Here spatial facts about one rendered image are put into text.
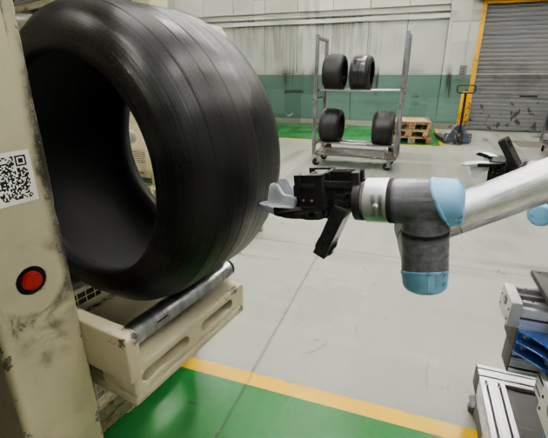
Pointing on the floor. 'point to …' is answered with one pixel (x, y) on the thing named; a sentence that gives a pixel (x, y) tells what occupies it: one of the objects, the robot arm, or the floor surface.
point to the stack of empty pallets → (415, 130)
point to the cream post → (22, 398)
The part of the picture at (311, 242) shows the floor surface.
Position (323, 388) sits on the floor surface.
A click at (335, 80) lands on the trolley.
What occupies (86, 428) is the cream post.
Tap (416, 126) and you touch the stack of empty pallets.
